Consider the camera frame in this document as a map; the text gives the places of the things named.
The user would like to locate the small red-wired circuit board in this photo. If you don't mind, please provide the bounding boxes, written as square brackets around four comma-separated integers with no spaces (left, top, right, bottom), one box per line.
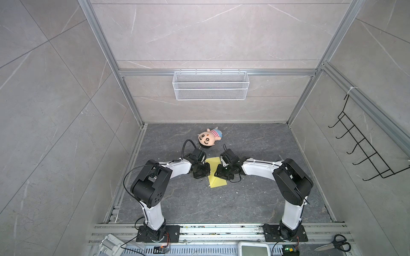
[153,245,170,254]

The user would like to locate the plush doll toy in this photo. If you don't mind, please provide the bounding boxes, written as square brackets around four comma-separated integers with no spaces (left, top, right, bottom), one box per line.
[198,127,223,148]

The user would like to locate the white device bottom left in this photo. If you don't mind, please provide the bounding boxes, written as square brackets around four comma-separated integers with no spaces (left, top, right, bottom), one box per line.
[98,234,126,256]

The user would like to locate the black wire hook rack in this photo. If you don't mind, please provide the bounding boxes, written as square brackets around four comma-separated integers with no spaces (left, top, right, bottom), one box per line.
[328,95,410,181]

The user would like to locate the white digital scale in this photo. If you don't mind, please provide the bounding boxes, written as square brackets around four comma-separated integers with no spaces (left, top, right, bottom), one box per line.
[238,242,271,256]

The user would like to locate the small green circuit board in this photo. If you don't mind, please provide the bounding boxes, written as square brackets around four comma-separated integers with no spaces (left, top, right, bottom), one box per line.
[283,246,300,256]

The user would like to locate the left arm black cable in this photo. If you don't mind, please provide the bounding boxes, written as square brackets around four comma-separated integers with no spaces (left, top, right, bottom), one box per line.
[123,139,198,202]

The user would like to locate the yellow square paper sheet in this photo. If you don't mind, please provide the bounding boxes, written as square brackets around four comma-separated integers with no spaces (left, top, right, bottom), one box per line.
[206,157,227,188]

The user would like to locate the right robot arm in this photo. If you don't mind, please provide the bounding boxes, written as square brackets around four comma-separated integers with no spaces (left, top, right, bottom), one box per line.
[215,149,313,241]

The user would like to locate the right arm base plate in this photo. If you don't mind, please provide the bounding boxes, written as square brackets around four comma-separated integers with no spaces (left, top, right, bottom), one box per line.
[262,223,308,242]

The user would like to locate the white wire mesh basket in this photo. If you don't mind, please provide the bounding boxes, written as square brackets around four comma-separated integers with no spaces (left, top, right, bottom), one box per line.
[173,71,250,101]

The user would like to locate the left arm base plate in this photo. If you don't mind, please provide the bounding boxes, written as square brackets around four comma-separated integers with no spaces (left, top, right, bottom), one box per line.
[136,225,181,243]

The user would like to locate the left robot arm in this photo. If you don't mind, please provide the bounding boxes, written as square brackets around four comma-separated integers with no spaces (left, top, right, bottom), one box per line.
[130,149,210,233]

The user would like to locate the black handled scissors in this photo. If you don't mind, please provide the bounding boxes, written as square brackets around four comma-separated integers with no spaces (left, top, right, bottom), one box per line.
[314,234,352,252]

